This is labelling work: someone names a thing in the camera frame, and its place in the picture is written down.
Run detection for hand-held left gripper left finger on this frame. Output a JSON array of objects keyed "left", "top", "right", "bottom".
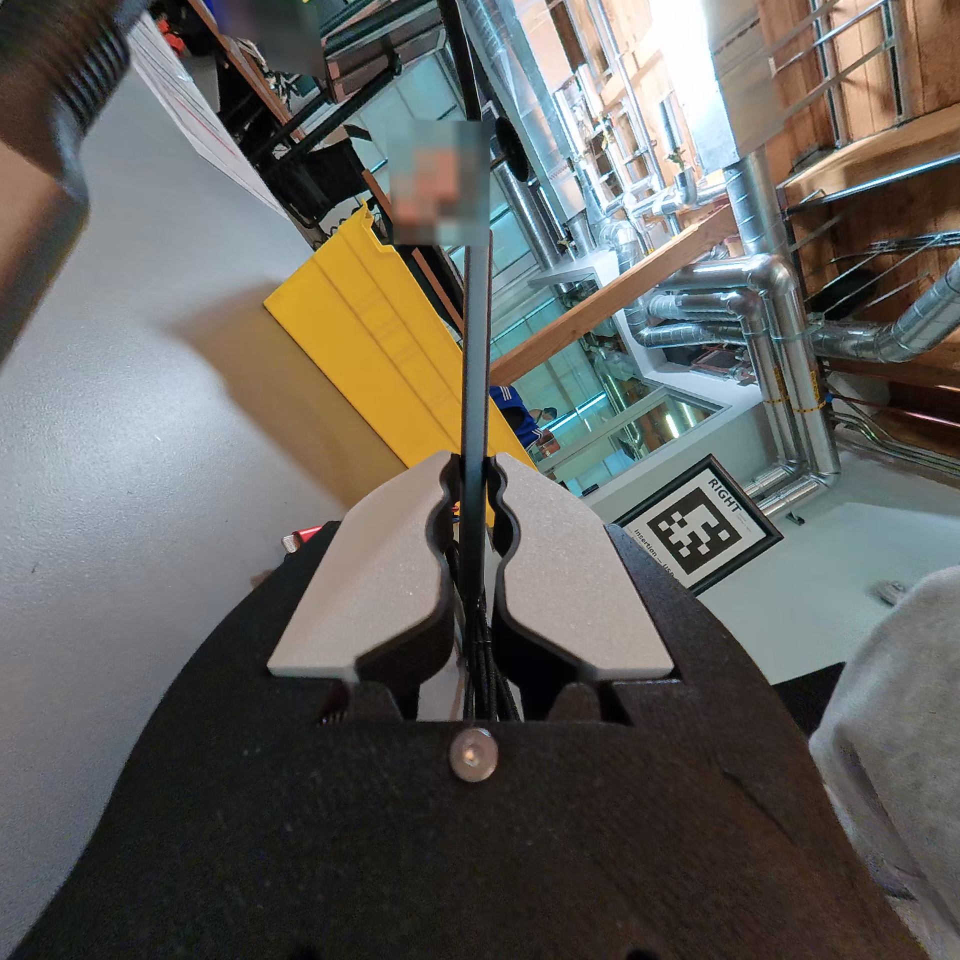
[{"left": 267, "top": 450, "right": 462, "bottom": 685}]

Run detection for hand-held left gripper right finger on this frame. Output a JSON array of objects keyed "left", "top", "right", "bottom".
[{"left": 489, "top": 451, "right": 675, "bottom": 684}]

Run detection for black cable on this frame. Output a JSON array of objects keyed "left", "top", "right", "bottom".
[{"left": 450, "top": 543, "right": 526, "bottom": 723}]

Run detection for thin dark strip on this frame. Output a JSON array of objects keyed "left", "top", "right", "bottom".
[{"left": 437, "top": 0, "right": 498, "bottom": 624}]

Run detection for grey desk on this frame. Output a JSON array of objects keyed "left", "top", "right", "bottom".
[{"left": 0, "top": 71, "right": 960, "bottom": 931}]

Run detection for framed marker sign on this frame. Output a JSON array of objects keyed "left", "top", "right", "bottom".
[{"left": 611, "top": 453, "right": 785, "bottom": 597}]

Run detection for yellow plastic bin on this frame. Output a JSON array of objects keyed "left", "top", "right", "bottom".
[{"left": 262, "top": 198, "right": 541, "bottom": 526}]

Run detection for wooden beam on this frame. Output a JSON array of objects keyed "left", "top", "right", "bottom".
[{"left": 491, "top": 202, "right": 740, "bottom": 387}]

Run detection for silver ventilation ducts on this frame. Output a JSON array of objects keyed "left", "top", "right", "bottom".
[{"left": 457, "top": 0, "right": 960, "bottom": 519}]

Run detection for person's knit clothing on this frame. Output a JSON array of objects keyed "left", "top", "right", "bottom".
[{"left": 808, "top": 566, "right": 960, "bottom": 960}]

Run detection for black chair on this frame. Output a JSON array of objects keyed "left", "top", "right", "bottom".
[{"left": 276, "top": 138, "right": 370, "bottom": 243}]

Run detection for white paper sheet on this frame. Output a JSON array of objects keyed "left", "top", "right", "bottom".
[{"left": 127, "top": 15, "right": 290, "bottom": 222}]

